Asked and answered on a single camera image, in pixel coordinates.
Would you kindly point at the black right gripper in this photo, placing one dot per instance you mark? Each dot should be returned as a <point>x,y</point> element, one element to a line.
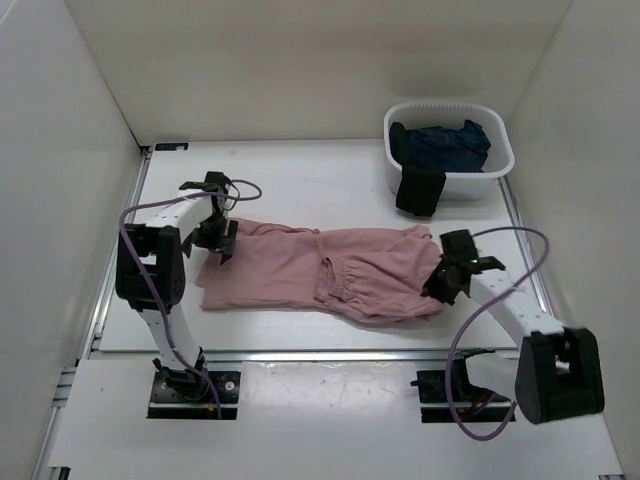
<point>434,291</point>

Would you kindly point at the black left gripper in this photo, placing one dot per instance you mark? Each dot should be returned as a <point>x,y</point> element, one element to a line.
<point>220,243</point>

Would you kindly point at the pink trousers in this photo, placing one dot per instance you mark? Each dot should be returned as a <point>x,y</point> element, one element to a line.
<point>368,275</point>

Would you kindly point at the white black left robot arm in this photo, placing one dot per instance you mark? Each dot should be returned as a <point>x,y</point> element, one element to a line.
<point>154,240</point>

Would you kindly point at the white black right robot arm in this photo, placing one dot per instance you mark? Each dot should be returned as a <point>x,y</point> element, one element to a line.
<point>557,374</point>

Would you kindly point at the white plastic basin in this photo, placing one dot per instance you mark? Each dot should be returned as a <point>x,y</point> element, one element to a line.
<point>452,114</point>

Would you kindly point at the black garment over basin edge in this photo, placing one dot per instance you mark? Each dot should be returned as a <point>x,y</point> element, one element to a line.
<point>420,189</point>

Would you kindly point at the dark blue garment in basin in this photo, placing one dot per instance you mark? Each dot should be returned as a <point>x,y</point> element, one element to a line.
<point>449,150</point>

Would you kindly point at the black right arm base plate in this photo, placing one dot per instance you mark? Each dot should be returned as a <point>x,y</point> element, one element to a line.
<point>473,404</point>

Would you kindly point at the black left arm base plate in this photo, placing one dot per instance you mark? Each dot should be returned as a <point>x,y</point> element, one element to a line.
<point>167,403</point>

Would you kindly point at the aluminium table frame rail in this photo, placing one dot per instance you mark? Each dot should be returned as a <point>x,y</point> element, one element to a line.
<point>320,398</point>

